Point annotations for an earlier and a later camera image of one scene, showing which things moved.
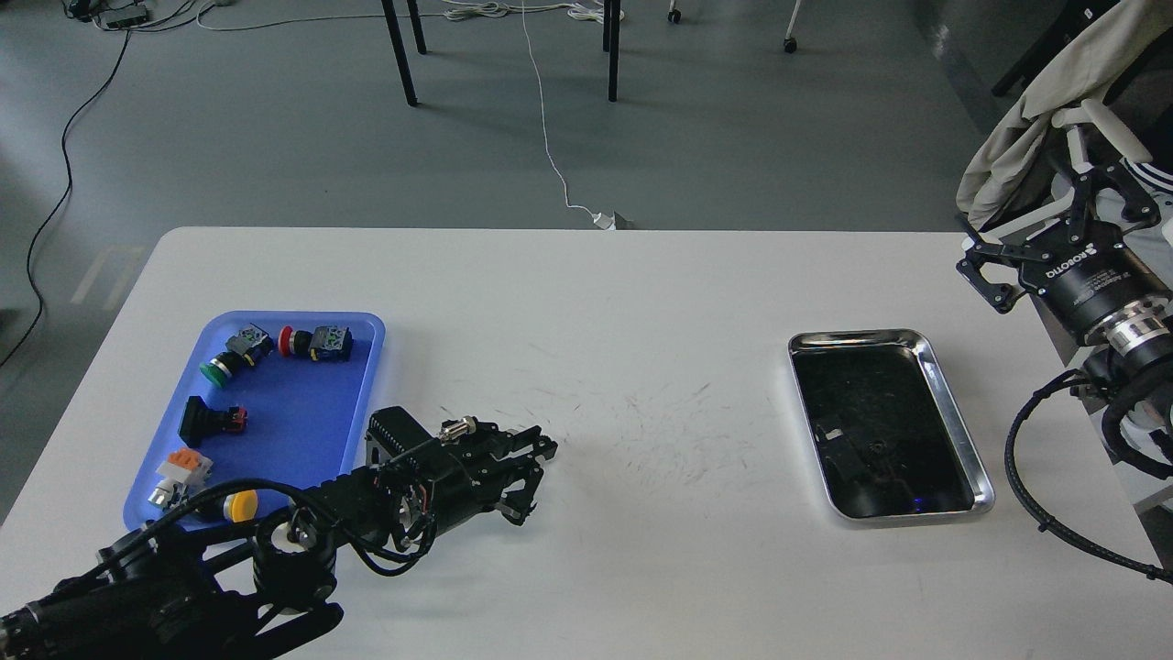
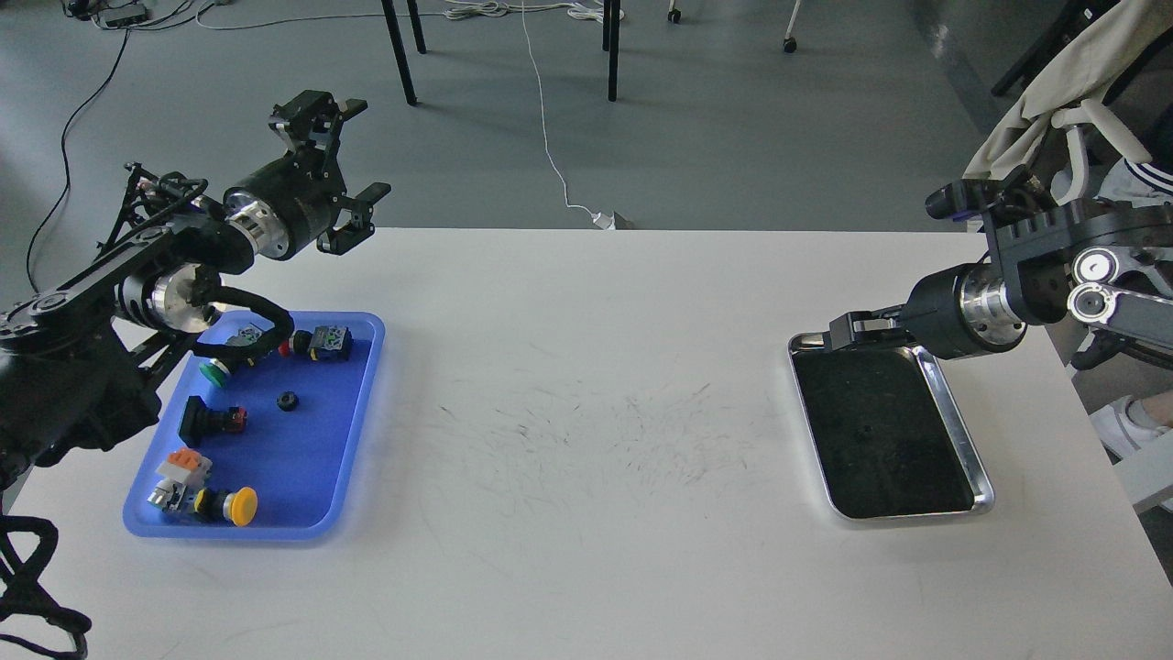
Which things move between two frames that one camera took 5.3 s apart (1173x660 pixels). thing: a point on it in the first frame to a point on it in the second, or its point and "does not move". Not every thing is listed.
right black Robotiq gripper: x=1085 y=271 to x=950 y=314
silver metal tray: x=889 y=440 does not move
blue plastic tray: x=275 y=401 does not move
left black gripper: x=435 y=478 to x=282 y=206
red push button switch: x=328 y=343 does not move
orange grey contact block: x=186 y=464 does not move
